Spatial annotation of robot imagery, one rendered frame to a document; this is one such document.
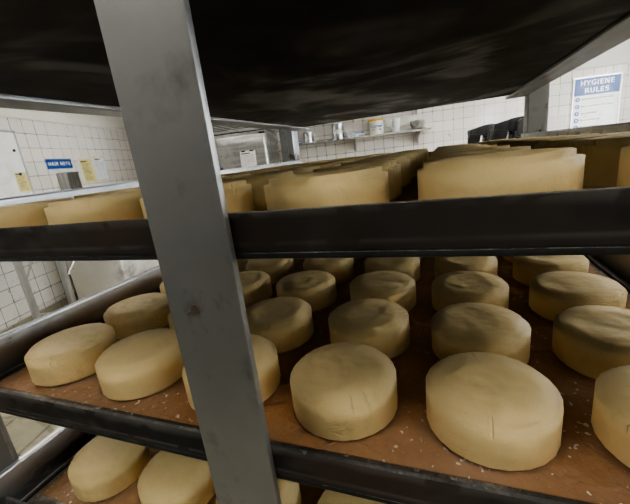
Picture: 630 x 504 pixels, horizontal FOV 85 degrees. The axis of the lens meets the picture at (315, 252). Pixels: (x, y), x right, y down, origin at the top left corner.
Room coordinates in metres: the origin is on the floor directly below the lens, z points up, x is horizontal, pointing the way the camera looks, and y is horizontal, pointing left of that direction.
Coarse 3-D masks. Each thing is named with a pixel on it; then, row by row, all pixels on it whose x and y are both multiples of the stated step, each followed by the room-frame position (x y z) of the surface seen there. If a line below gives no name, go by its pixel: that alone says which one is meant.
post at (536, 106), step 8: (544, 88) 0.59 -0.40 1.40; (528, 96) 0.60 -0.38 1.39; (536, 96) 0.59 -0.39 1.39; (544, 96) 0.59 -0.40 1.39; (528, 104) 0.59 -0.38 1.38; (536, 104) 0.59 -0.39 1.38; (544, 104) 0.59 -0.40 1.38; (528, 112) 0.59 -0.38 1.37; (536, 112) 0.59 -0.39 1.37; (544, 112) 0.59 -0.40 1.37; (528, 120) 0.59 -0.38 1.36; (536, 120) 0.59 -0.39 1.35; (544, 120) 0.59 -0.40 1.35; (528, 128) 0.59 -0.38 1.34; (536, 128) 0.59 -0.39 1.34; (544, 128) 0.58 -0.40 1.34
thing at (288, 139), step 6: (282, 132) 0.75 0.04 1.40; (288, 132) 0.75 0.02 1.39; (294, 132) 0.76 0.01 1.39; (282, 138) 0.75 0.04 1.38; (288, 138) 0.75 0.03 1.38; (294, 138) 0.76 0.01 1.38; (282, 144) 0.76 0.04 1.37; (288, 144) 0.75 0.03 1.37; (294, 144) 0.75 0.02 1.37; (282, 150) 0.76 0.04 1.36; (288, 150) 0.75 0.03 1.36; (294, 150) 0.75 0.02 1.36; (282, 156) 0.76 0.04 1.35; (288, 156) 0.75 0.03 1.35; (294, 156) 0.75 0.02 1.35
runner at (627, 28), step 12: (612, 24) 0.25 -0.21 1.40; (624, 24) 0.24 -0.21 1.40; (600, 36) 0.27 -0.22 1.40; (612, 36) 0.27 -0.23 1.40; (624, 36) 0.27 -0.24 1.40; (588, 48) 0.30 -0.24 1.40; (600, 48) 0.31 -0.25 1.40; (564, 60) 0.34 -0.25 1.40; (576, 60) 0.35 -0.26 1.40; (588, 60) 0.35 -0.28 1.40; (552, 72) 0.40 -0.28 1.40; (564, 72) 0.41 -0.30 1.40; (528, 84) 0.47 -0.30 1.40; (540, 84) 0.49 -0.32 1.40; (516, 96) 0.60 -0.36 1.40
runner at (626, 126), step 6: (588, 126) 0.34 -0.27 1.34; (594, 126) 0.32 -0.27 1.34; (600, 126) 0.31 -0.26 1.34; (606, 126) 0.30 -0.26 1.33; (612, 126) 0.29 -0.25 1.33; (618, 126) 0.28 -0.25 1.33; (624, 126) 0.27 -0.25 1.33; (534, 132) 0.53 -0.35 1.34; (540, 132) 0.50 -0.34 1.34; (546, 132) 0.47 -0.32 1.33; (552, 132) 0.45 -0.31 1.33; (558, 132) 0.42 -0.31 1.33; (564, 132) 0.40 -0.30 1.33; (570, 132) 0.38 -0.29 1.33; (576, 132) 0.37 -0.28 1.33; (582, 132) 0.35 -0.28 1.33; (588, 132) 0.34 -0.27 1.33; (594, 132) 0.32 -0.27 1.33; (600, 132) 0.31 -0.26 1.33; (606, 132) 0.30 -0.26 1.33; (612, 132) 0.29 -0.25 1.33
